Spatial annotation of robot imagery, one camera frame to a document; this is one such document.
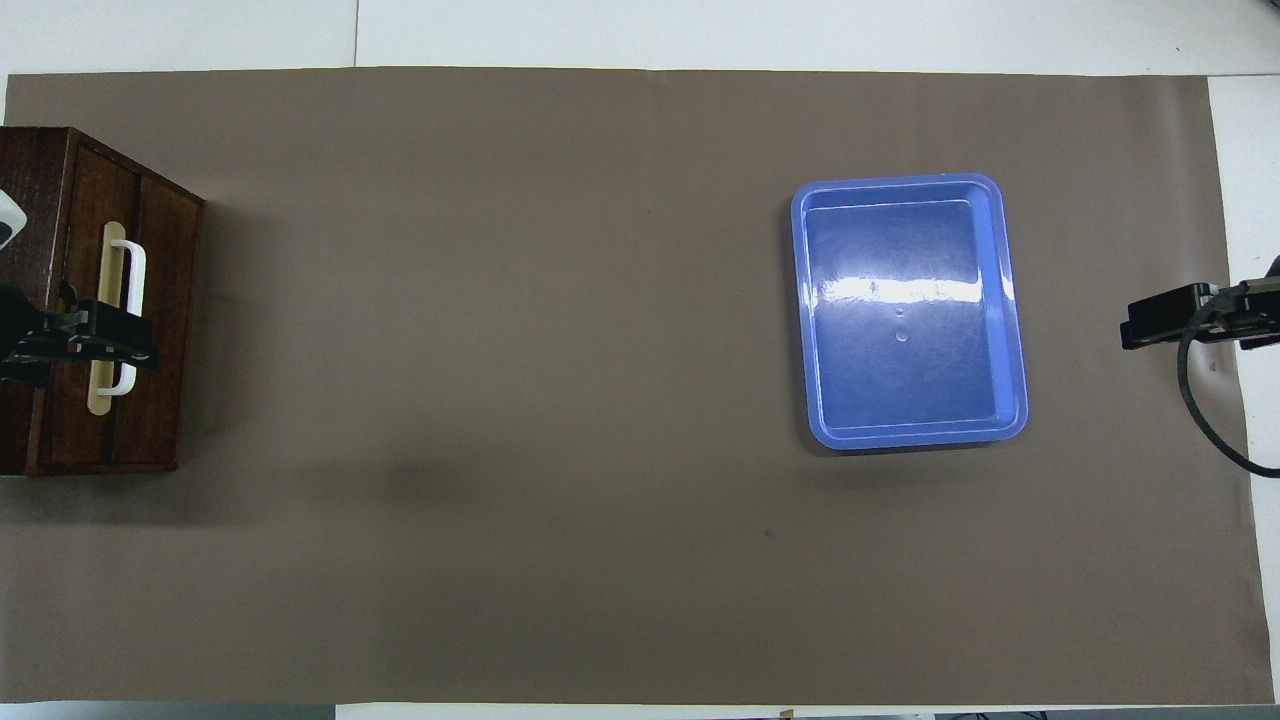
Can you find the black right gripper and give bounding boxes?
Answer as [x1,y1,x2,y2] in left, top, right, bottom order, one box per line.
[1119,278,1280,352]

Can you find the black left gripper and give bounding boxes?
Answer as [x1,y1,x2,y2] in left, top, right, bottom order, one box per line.
[0,284,161,389]

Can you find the wooden drawer with white handle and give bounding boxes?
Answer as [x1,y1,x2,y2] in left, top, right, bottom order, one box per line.
[42,145,204,469]

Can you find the dark wooden drawer cabinet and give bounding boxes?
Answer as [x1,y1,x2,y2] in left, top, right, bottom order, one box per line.
[0,126,206,477]

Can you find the blue plastic tray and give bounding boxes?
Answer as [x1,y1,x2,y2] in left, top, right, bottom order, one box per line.
[790,173,1030,452]

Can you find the brown paper table mat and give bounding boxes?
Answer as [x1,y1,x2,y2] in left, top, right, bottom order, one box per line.
[0,66,1277,707]

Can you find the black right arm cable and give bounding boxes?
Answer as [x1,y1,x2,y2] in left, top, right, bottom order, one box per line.
[1177,298,1280,478]

